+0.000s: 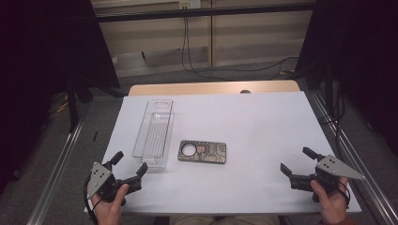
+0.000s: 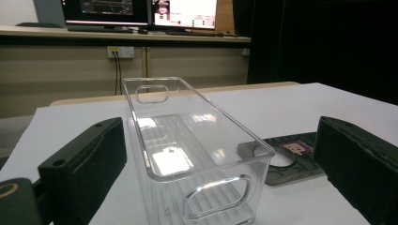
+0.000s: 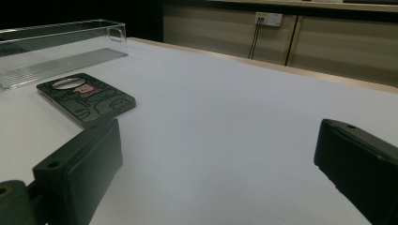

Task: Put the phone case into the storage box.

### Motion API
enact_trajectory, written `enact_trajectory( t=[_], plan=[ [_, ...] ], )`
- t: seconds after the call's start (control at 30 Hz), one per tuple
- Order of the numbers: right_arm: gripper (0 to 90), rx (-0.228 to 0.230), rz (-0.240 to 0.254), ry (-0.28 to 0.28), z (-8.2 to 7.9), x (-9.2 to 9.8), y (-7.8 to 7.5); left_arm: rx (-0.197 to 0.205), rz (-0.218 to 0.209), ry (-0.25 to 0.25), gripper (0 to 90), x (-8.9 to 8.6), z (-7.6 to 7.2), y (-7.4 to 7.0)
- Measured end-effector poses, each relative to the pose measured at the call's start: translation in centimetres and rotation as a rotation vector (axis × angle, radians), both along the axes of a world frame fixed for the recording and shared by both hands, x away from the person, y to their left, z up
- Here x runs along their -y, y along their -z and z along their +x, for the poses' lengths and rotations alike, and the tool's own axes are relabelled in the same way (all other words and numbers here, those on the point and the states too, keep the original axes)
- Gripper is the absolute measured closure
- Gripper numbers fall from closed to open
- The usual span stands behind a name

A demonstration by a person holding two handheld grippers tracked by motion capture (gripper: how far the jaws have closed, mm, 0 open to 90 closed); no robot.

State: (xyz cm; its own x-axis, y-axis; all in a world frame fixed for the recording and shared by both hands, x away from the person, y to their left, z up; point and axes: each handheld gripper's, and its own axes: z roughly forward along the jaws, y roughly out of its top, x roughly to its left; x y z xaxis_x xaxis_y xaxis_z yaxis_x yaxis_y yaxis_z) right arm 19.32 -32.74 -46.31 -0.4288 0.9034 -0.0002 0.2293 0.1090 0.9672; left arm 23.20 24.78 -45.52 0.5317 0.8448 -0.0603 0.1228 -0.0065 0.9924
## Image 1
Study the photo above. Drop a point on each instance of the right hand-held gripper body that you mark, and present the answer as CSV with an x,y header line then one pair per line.
x,y
331,170

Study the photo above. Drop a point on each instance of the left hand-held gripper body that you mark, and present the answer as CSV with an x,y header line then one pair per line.
x,y
104,182

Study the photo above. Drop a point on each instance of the clear plastic box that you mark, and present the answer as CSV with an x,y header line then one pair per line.
x,y
153,137

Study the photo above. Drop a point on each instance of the patterned phone case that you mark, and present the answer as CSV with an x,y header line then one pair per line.
x,y
212,153

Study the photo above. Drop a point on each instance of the person's left hand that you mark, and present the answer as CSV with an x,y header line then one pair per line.
x,y
109,212

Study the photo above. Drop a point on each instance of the person's right hand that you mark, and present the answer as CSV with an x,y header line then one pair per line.
x,y
333,203

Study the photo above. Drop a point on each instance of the small black stick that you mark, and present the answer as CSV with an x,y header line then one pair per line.
x,y
95,136

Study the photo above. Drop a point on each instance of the white table mat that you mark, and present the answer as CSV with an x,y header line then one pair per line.
x,y
250,140

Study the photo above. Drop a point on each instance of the black stand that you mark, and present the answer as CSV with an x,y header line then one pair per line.
x,y
72,109

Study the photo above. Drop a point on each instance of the wooden table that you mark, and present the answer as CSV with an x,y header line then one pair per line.
x,y
203,88

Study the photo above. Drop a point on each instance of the black curtain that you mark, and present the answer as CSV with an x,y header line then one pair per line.
x,y
47,47
359,47

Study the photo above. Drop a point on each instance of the white cabinet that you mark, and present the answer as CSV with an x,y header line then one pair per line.
x,y
250,40

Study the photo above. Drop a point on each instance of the black horizontal bar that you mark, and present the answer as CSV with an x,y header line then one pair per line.
x,y
203,12

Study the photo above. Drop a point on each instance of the metal floor rail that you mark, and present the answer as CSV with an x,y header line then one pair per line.
x,y
359,162
53,175

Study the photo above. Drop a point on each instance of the white wall socket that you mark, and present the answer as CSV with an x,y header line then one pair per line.
x,y
189,3

